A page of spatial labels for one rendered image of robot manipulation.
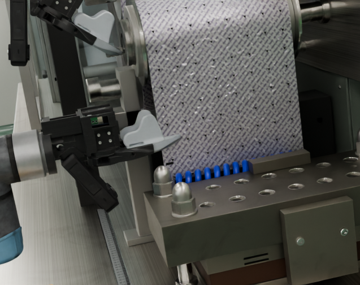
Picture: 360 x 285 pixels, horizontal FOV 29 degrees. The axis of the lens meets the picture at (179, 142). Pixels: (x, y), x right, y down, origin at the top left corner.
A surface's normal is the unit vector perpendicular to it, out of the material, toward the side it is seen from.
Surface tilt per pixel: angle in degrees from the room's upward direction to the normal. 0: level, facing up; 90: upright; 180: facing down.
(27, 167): 100
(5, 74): 90
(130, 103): 90
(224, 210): 0
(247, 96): 90
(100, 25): 90
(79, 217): 0
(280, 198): 0
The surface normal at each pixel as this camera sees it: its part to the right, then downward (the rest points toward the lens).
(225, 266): 0.20, 0.23
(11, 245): 0.72, 0.12
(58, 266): -0.14, -0.96
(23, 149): 0.11, -0.25
